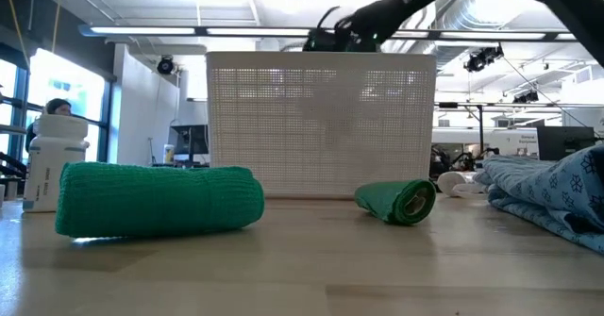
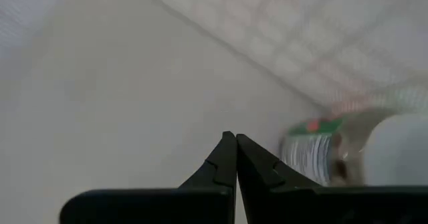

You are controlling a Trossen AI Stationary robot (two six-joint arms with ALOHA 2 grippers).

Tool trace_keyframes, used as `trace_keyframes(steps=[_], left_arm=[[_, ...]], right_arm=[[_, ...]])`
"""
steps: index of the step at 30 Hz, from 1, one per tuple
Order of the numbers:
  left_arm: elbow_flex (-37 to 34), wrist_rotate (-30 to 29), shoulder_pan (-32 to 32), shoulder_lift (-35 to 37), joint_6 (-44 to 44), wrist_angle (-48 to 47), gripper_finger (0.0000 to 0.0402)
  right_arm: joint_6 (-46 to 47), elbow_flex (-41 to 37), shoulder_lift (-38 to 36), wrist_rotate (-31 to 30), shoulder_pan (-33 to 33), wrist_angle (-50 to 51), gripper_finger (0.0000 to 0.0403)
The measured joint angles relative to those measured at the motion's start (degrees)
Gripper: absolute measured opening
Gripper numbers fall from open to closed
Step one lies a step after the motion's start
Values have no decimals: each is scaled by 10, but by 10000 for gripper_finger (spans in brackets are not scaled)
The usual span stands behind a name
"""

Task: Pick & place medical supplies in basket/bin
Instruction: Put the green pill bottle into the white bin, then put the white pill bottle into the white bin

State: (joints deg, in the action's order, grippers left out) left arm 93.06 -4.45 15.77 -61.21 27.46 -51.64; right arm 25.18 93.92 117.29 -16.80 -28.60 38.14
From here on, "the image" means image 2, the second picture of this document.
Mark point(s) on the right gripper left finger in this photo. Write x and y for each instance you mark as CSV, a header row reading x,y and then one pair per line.
x,y
200,204

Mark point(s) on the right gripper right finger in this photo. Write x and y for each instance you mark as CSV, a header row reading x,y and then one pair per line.
x,y
274,200

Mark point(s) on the clear bottle green label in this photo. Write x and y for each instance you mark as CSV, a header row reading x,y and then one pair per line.
x,y
311,153

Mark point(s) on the white perforated plastic basket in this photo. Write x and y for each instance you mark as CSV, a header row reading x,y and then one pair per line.
x,y
133,67

